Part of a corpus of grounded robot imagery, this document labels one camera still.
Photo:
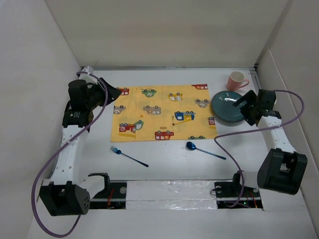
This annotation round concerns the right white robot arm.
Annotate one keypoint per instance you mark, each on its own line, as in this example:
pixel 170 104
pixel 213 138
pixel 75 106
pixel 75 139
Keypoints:
pixel 283 168

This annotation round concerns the white foam front block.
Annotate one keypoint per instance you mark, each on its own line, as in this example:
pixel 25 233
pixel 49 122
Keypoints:
pixel 170 195

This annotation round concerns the teal ceramic plate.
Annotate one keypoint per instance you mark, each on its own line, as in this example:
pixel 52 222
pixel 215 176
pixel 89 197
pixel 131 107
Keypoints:
pixel 223 109

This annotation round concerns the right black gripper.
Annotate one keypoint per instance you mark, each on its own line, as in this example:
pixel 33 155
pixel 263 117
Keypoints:
pixel 250 97

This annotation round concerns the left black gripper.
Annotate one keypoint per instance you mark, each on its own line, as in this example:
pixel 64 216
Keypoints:
pixel 112 93

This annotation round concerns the pink ceramic mug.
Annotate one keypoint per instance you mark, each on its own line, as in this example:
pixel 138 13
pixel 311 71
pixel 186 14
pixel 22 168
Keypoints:
pixel 236 81

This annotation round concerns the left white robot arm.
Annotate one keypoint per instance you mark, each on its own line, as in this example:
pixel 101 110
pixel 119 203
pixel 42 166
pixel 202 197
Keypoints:
pixel 67 193

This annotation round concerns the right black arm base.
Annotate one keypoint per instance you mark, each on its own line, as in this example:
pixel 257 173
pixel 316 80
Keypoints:
pixel 227 193

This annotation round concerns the blue metal fork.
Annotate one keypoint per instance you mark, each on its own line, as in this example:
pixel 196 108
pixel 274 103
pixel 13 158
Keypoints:
pixel 119 152

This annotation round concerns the yellow cartoon vehicle cloth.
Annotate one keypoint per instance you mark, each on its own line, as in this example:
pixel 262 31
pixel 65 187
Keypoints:
pixel 161 113

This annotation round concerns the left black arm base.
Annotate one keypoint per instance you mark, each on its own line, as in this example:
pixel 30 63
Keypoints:
pixel 113 198

